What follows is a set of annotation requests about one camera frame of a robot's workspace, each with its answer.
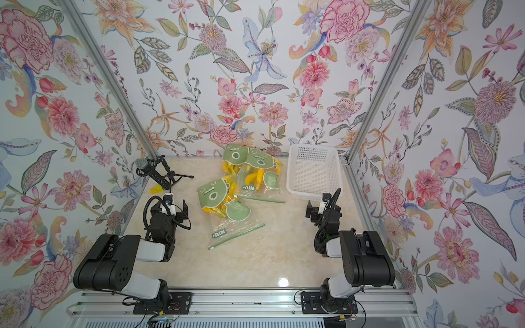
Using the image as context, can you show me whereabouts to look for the white plastic basket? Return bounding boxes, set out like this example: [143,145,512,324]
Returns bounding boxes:
[287,144,343,201]

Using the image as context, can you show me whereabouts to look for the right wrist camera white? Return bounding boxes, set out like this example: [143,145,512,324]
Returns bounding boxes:
[318,193,332,215]

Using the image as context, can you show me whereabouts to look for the black microphone tripod stand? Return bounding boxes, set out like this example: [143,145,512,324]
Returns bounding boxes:
[135,155,195,191]

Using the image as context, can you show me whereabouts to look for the aluminium front rail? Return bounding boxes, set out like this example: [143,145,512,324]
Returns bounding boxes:
[66,288,422,327]

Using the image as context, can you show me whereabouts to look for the right corner aluminium post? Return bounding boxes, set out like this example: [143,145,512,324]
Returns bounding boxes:
[346,0,431,163]

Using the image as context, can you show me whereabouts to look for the left corner aluminium post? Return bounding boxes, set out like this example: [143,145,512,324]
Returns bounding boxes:
[57,0,159,159]

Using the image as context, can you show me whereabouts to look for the loose yellow banana by stand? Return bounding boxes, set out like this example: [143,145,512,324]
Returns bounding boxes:
[150,185,164,194]

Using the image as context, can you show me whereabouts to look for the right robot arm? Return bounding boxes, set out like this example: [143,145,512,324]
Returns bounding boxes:
[306,189,395,303]

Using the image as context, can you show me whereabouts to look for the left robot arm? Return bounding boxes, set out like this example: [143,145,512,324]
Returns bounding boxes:
[73,193,191,309]

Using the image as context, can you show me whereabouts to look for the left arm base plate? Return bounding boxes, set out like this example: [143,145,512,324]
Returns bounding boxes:
[133,292,193,315]

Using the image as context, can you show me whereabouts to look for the corner aluminium post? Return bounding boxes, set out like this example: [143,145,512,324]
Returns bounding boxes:
[346,0,431,163]
[57,0,159,159]

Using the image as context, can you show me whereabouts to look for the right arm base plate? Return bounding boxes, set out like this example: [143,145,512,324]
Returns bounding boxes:
[298,291,359,315]

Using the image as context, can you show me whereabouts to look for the zip-top bag bananas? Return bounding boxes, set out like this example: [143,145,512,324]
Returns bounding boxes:
[197,174,265,250]
[221,143,251,174]
[235,149,286,204]

